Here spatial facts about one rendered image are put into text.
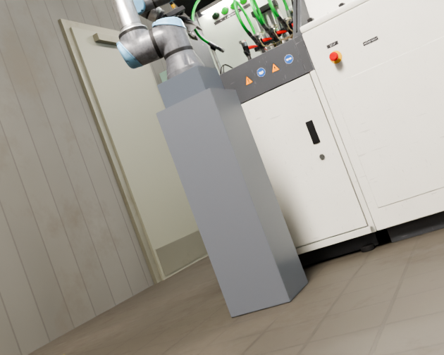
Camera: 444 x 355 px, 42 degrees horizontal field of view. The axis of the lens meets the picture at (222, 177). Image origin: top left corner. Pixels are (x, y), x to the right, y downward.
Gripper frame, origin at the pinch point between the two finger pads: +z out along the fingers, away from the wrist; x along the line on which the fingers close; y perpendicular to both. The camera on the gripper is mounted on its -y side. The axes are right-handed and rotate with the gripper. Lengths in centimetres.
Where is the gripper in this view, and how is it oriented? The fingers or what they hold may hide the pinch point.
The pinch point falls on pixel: (198, 32)
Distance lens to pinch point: 283.4
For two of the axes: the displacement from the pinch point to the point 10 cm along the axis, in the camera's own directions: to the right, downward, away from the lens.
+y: -3.2, 8.1, -4.8
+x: 3.1, -3.9, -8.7
